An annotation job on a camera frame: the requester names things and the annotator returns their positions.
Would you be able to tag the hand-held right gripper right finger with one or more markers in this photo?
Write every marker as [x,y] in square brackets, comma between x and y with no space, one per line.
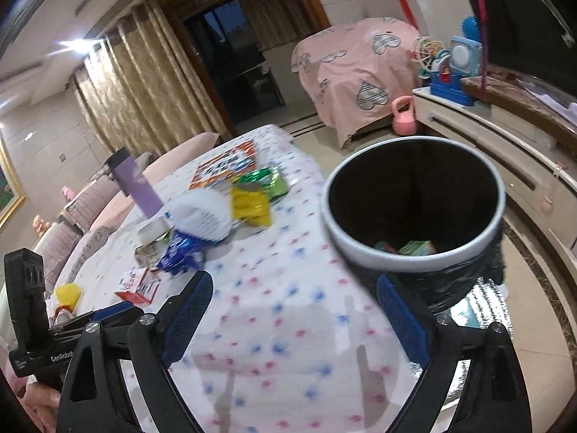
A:
[401,320]

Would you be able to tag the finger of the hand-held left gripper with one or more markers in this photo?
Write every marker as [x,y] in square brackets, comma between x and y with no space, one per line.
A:
[112,312]

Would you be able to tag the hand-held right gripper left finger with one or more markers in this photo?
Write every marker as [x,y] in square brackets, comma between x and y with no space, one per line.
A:
[189,315]

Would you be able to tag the red white packet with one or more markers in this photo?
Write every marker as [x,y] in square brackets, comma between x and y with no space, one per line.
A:
[137,286]

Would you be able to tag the blue foil wrapper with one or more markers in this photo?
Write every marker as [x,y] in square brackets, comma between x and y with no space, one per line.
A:
[180,252]

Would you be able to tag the white round trash bin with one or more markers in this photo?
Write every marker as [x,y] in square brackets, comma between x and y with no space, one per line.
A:
[360,252]

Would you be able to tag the small white box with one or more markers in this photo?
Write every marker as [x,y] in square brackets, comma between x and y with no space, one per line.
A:
[153,230]

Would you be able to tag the white plastic bag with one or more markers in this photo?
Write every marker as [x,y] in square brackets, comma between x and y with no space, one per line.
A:
[203,216]

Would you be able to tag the yellow foil packet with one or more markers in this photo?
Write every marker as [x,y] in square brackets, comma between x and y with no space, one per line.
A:
[250,205]

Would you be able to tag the black trash bag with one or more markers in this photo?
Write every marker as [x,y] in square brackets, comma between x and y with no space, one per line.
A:
[450,189]

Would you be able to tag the person's left hand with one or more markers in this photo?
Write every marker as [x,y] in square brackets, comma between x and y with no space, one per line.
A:
[41,403]

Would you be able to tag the striped pink cushion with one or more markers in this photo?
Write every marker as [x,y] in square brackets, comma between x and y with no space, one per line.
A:
[56,252]
[94,203]

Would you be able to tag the green carton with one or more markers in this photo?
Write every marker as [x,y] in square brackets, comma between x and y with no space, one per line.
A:
[417,248]

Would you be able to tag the silver foil mat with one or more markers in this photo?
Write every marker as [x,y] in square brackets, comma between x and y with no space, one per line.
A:
[478,306]

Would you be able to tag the white floral tablecloth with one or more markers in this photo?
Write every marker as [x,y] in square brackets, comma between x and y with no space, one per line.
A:
[279,279]

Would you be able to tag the gold framed painting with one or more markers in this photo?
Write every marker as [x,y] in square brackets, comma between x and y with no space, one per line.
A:
[9,189]

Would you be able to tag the small pink doll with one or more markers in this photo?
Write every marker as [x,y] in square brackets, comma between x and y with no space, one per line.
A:
[68,193]

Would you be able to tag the purple bottle with black cap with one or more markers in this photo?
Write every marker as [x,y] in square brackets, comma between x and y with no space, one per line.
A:
[137,185]

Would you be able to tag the orange red snack packet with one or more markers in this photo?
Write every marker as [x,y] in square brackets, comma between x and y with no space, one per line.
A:
[221,164]

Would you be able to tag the green foil packet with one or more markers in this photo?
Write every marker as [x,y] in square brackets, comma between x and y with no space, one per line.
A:
[266,180]

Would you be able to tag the pink sofa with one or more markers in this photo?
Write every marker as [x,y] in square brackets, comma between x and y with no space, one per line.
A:
[180,158]

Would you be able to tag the pink kettlebell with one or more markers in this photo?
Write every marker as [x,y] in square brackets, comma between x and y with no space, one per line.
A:
[403,121]

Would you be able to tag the cream television cabinet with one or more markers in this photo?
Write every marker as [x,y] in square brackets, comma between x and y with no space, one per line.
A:
[496,144]

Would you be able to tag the golden patterned curtain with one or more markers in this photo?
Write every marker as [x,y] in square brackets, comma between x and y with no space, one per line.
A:
[135,85]

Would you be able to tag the ceiling spotlight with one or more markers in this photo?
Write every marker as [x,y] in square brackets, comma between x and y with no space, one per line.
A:
[76,45]

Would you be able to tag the pink heart-print furniture cover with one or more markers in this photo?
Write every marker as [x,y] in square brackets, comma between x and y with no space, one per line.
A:
[351,67]

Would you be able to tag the blue toy machine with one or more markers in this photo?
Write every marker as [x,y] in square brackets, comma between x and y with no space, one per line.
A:
[460,67]

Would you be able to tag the colourful ferris wheel toy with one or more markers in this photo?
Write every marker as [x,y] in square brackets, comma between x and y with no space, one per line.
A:
[428,54]

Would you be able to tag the pink hula hoop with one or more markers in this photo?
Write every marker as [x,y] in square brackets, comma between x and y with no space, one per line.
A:
[483,45]

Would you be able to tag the black television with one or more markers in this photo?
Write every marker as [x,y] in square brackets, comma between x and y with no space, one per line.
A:
[527,18]

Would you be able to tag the wooden door frame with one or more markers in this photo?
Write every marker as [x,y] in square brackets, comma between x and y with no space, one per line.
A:
[315,4]

